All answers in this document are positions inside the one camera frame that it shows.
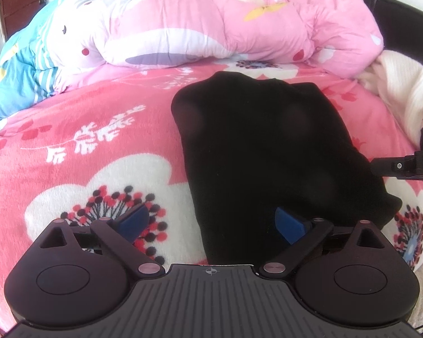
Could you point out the blue striped cloth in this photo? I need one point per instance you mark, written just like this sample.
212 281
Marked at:
14 77

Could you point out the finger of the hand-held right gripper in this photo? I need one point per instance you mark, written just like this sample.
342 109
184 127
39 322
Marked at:
384 167

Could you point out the pink floral blanket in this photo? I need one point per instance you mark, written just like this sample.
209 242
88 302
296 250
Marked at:
91 112

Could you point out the dark bed headboard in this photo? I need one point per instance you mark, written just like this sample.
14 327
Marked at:
402 21

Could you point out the white knitted sweater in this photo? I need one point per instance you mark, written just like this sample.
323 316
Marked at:
402 88

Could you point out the pink and white quilt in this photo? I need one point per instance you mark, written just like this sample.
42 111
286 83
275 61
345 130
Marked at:
197 24

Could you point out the black sweater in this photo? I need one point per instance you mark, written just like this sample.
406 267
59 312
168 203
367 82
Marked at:
268 148

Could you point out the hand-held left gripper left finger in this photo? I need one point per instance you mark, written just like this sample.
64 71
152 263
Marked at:
134 220

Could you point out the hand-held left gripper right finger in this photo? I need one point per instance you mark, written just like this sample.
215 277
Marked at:
288 225

